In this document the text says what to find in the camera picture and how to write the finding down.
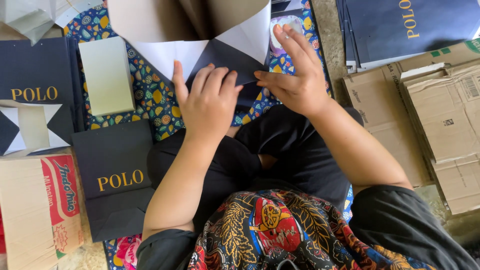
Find crumpled white paper sheets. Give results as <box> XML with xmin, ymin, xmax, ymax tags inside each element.
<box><xmin>0</xmin><ymin>0</ymin><xmax>103</xmax><ymax>46</ymax></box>

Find person's black trousers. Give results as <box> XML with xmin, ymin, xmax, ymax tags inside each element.
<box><xmin>146</xmin><ymin>104</ymin><xmax>365</xmax><ymax>235</ymax></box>

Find navy paper bag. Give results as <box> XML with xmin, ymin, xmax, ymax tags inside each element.
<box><xmin>107</xmin><ymin>0</ymin><xmax>272</xmax><ymax>113</ymax></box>
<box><xmin>71</xmin><ymin>119</ymin><xmax>156</xmax><ymax>243</ymax></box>

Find stack of navy printed sheets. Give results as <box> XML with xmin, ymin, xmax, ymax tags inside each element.
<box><xmin>335</xmin><ymin>0</ymin><xmax>480</xmax><ymax>74</ymax></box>

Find fruit patterned floor mat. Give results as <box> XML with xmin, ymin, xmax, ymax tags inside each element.
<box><xmin>63</xmin><ymin>0</ymin><xmax>355</xmax><ymax>270</ymax></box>

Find navy bag with folded bottom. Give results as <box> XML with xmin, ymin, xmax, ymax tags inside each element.
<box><xmin>0</xmin><ymin>99</ymin><xmax>76</xmax><ymax>157</ymax></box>

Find cardboard box with red print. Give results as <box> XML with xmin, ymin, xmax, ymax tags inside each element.
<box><xmin>0</xmin><ymin>153</ymin><xmax>85</xmax><ymax>270</ymax></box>

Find stack of white card sheets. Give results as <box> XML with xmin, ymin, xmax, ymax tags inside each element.
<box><xmin>78</xmin><ymin>36</ymin><xmax>136</xmax><ymax>117</ymax></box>

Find stack of folded navy bags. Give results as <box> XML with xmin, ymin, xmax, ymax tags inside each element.
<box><xmin>0</xmin><ymin>37</ymin><xmax>85</xmax><ymax>133</ymax></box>

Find pink plastic packet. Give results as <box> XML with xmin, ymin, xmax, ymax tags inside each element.
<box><xmin>115</xmin><ymin>234</ymin><xmax>143</xmax><ymax>270</ymax></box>

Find person's patterned batik cloth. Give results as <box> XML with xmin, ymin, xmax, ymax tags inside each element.
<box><xmin>187</xmin><ymin>188</ymin><xmax>439</xmax><ymax>270</ymax></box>

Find person's left hand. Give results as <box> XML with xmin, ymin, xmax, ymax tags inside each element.
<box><xmin>172</xmin><ymin>60</ymin><xmax>244</xmax><ymax>140</ymax></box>

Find person's right hand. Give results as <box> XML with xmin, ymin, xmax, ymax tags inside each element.
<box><xmin>254</xmin><ymin>23</ymin><xmax>331</xmax><ymax>118</ymax></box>

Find flat navy paper bag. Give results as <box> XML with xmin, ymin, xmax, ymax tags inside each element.
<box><xmin>71</xmin><ymin>119</ymin><xmax>156</xmax><ymax>243</ymax></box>

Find heap of flattened brown cartons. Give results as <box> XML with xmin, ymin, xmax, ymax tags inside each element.
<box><xmin>341</xmin><ymin>38</ymin><xmax>480</xmax><ymax>216</ymax></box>

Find white glue bowl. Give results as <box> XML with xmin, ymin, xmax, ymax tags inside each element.
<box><xmin>269</xmin><ymin>15</ymin><xmax>305</xmax><ymax>58</ymax></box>

